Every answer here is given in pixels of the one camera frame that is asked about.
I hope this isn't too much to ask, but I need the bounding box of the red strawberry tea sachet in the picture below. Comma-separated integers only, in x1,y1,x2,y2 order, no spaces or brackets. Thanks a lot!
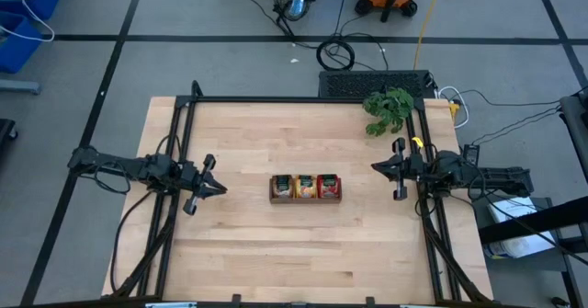
317,174,340,199

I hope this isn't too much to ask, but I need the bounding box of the white looped cable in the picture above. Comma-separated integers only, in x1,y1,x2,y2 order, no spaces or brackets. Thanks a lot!
438,86,472,130

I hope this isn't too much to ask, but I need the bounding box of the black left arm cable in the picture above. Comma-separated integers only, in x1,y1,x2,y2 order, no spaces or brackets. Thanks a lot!
109,190,155,295

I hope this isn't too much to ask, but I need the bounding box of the long black floor cable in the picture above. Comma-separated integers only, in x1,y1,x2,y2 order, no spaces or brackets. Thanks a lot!
475,181,588,268

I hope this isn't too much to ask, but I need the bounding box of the black power cable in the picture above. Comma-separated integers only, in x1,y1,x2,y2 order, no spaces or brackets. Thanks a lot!
452,90,564,111
470,107,564,146

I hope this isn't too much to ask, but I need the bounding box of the black coiled cable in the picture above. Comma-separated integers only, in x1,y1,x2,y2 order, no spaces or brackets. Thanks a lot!
315,37,356,73

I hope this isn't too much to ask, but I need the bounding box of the orange mango tea sachet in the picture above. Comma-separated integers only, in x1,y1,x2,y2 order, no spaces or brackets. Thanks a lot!
295,175,318,199

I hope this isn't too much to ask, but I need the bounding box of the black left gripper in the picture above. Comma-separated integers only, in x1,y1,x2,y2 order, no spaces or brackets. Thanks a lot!
179,154,228,216

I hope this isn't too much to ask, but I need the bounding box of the black vacuum cable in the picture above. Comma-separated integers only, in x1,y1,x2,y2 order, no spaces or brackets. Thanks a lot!
238,0,390,73

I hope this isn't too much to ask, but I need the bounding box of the potted green plant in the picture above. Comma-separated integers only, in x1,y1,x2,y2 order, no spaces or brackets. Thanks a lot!
361,86,415,138

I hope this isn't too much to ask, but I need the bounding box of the wooden tea caddy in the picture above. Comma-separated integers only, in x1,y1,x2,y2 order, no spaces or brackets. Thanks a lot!
268,174,344,205

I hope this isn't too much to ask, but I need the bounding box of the grey bench foot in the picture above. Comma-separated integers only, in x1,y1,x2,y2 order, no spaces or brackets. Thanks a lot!
0,78,42,96

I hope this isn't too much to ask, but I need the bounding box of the black perforated computer case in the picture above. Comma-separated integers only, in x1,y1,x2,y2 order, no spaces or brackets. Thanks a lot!
318,70,435,100

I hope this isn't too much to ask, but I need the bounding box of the thin black hanging cable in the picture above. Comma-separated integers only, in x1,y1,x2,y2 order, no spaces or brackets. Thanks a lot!
334,0,354,40

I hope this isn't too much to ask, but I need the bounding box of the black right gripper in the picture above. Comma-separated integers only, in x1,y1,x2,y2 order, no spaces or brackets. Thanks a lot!
370,136,435,202

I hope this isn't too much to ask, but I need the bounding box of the beige vanilla apple tea sachet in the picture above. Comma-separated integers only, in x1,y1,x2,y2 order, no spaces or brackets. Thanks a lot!
272,175,294,199

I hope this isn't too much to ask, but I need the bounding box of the white booklet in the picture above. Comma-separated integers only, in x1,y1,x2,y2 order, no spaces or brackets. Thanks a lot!
486,195,538,224

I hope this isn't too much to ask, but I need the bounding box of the black cart beam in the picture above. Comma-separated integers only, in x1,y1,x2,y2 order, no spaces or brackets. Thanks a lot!
477,196,588,245

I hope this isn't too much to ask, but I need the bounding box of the black floor fan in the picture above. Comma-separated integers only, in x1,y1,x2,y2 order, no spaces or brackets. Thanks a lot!
268,0,319,40

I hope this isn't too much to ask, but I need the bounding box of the black power adapter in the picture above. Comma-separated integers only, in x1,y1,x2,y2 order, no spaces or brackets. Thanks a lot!
461,143,481,166

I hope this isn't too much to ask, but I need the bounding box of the yellow hanging cable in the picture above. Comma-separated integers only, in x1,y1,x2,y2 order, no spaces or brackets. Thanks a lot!
413,0,447,71

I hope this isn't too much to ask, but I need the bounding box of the grey side cart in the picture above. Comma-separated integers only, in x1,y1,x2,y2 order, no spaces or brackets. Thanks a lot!
468,192,588,308

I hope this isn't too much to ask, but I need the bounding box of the white paper stack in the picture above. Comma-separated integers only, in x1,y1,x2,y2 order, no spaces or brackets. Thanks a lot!
481,229,557,259

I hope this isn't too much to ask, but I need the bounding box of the white floor cable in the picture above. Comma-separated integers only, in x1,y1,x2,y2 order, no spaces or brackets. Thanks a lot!
0,0,56,43

